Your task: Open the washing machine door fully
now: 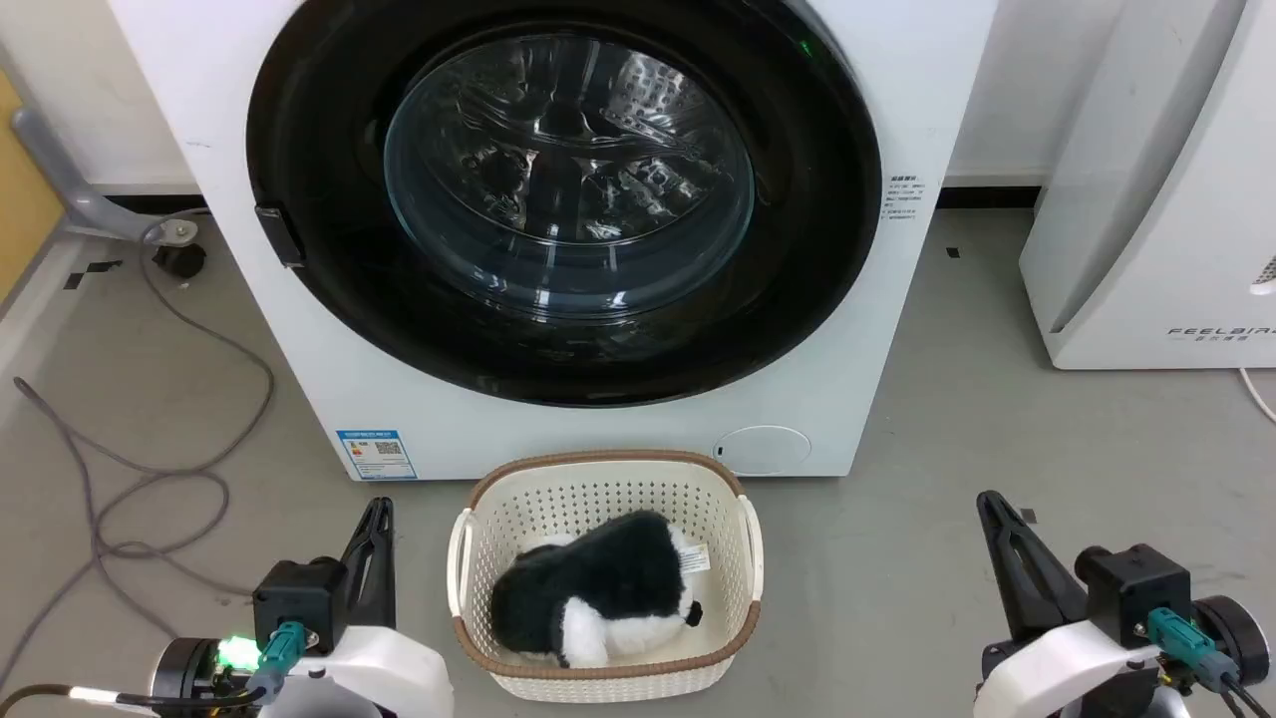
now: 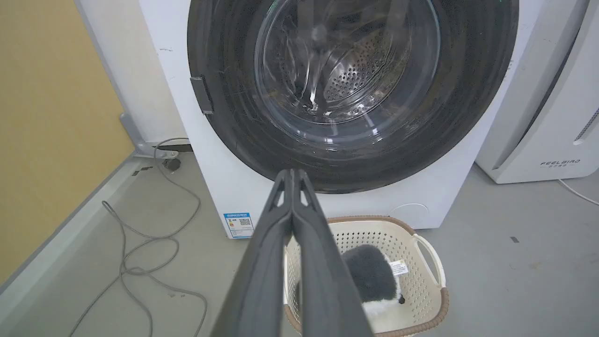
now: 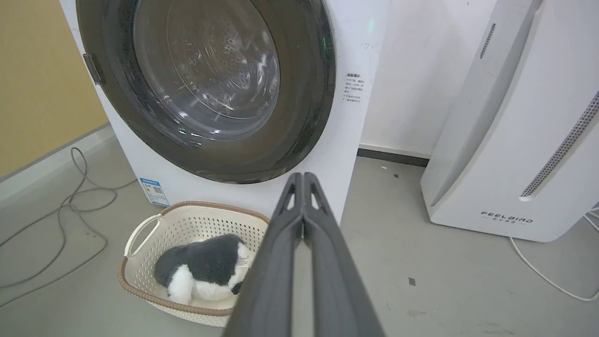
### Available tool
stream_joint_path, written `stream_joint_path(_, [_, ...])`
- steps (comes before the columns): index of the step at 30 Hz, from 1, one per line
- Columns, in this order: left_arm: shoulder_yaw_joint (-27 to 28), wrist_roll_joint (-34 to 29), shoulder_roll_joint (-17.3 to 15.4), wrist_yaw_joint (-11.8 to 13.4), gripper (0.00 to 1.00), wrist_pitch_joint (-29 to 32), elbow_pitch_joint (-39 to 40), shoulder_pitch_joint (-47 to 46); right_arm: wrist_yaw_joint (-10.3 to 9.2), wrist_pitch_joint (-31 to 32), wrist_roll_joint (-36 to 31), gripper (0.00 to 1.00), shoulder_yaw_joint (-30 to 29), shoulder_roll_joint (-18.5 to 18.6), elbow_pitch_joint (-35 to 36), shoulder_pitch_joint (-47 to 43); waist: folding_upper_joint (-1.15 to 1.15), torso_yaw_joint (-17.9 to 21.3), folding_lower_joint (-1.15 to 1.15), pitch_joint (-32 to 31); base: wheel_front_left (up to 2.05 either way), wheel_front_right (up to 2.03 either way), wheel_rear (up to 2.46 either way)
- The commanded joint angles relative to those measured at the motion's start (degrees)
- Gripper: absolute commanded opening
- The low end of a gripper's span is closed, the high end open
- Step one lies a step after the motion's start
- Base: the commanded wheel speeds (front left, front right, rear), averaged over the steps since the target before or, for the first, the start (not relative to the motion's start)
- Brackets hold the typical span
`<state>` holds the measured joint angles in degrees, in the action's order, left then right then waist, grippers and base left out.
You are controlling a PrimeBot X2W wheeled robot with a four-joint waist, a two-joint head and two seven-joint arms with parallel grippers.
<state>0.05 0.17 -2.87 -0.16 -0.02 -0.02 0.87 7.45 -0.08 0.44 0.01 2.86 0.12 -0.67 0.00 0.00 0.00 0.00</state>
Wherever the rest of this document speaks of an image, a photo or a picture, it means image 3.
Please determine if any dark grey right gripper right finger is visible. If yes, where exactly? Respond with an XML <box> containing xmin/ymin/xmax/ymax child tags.
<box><xmin>302</xmin><ymin>172</ymin><xmax>385</xmax><ymax>337</ymax></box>

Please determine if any white power cable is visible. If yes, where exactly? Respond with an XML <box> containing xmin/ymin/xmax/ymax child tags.
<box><xmin>509</xmin><ymin>202</ymin><xmax>599</xmax><ymax>301</ymax></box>

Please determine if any blue energy label sticker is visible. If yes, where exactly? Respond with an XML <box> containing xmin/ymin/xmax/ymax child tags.
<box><xmin>139</xmin><ymin>177</ymin><xmax>170</xmax><ymax>207</ymax></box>

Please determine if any dark round washing machine door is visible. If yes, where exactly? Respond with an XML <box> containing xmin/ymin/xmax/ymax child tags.
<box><xmin>76</xmin><ymin>0</ymin><xmax>336</xmax><ymax>184</ymax></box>

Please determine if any white perforated laundry basket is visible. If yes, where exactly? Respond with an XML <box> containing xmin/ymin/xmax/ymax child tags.
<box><xmin>117</xmin><ymin>201</ymin><xmax>270</xmax><ymax>327</ymax></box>

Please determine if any white front-load washing machine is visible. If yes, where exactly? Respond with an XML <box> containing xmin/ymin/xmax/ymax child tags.
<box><xmin>59</xmin><ymin>0</ymin><xmax>391</xmax><ymax>224</ymax></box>

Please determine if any grey and white plush toy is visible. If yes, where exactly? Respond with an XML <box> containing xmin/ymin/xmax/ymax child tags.
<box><xmin>154</xmin><ymin>234</ymin><xmax>254</xmax><ymax>305</ymax></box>

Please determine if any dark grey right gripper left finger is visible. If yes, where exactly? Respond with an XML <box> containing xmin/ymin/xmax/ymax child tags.
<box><xmin>222</xmin><ymin>172</ymin><xmax>305</xmax><ymax>337</ymax></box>

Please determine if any grey floor cable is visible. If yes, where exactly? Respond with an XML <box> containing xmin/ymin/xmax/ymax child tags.
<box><xmin>0</xmin><ymin>147</ymin><xmax>137</xmax><ymax>308</ymax></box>

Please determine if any white Feelbird air purifier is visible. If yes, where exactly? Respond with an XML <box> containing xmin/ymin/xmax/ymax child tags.
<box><xmin>420</xmin><ymin>0</ymin><xmax>599</xmax><ymax>242</ymax></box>

